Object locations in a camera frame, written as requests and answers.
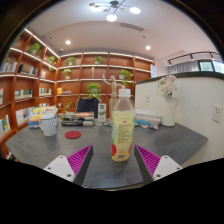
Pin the yellow drink bottle white cap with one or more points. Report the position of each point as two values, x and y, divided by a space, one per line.
122 133

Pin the tall green white carton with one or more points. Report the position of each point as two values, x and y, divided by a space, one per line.
102 113

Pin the branched ceiling lamp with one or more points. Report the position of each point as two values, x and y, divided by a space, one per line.
111 16

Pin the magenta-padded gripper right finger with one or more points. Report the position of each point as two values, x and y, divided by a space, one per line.
165 166

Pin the white patterned mug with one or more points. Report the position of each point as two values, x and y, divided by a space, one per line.
49 126

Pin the small white wall switch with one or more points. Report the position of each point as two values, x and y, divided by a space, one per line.
147 98

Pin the black ceiling track rail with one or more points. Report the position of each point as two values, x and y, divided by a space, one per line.
193 54

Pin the recessed ceiling light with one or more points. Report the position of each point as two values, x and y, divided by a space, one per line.
68 42
148 47

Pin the flat round red coaster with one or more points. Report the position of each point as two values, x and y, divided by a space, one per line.
73 134

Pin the stack of white books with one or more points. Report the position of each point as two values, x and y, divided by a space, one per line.
148 116

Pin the chair with dark jacket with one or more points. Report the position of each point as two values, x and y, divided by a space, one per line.
87 105

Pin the wooden shelf unit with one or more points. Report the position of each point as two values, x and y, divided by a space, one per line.
30 83

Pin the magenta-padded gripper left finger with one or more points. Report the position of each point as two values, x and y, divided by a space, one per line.
58 166

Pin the white vase with flowers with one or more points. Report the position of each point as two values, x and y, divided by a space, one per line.
168 113

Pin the window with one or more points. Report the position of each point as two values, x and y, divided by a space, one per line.
206 66

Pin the ceiling air vent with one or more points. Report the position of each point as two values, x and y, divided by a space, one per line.
132 26

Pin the grey curtain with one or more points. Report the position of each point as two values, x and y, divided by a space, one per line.
183 67

